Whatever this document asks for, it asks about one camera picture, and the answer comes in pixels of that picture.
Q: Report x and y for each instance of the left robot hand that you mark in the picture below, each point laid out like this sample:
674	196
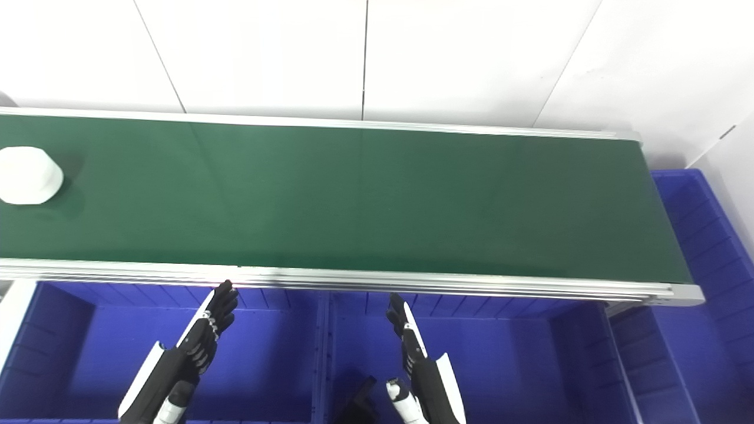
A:
177	371

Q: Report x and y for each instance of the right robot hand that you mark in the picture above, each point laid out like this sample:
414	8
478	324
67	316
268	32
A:
427	388

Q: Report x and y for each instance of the white plastic part with hole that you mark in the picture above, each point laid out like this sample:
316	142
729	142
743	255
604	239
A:
26	175

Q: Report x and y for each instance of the black plastic part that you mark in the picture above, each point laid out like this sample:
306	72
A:
359	407

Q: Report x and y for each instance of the blue plastic bin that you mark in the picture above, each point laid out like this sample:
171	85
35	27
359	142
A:
518	371
265	365
707	330

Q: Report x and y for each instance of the green conveyor belt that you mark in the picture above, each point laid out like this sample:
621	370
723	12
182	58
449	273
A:
365	200
471	288

